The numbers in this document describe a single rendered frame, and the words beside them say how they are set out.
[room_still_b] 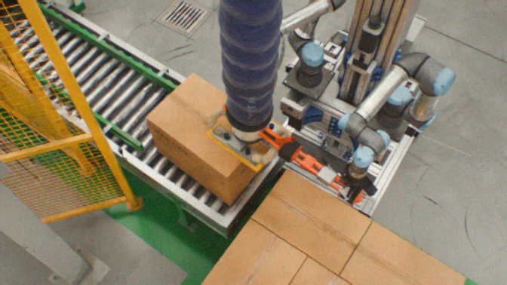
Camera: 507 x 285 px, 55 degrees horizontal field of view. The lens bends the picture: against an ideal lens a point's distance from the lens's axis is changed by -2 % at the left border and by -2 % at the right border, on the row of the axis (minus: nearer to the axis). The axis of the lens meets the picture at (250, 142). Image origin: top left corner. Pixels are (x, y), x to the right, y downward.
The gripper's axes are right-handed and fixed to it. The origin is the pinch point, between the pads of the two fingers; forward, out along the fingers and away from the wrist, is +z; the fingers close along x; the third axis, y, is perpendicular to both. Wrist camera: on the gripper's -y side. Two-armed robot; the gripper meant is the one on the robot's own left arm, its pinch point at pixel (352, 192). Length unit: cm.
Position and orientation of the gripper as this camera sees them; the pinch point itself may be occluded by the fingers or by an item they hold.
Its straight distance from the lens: 231.1
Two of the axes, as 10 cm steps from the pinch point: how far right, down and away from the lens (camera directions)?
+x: -6.5, 6.6, -3.7
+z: 0.0, 4.9, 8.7
